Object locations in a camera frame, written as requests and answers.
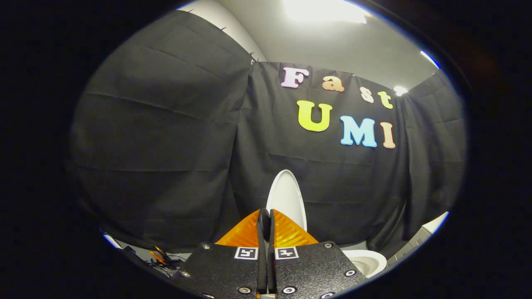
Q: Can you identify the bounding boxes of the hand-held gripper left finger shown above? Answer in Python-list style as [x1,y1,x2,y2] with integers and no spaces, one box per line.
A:
[172,208,269,299]

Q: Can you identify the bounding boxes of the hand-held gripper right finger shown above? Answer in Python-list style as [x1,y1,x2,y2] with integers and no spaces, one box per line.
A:
[268,208,369,299]

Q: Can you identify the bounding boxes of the white toilet lid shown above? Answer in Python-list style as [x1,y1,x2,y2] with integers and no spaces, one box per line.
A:
[266,169,308,233]

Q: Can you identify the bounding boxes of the white grooved panel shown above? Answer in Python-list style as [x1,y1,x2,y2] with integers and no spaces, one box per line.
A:
[387,211,450,266]

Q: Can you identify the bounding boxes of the black backdrop cloth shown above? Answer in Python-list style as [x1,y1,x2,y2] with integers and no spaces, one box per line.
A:
[66,10,467,261]

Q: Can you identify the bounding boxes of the large ceiling light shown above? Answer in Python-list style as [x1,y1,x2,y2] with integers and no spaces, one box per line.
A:
[283,0,371,24]

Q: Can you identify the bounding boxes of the tangled black cables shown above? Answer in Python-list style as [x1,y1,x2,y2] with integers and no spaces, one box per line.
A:
[123,244,192,278]

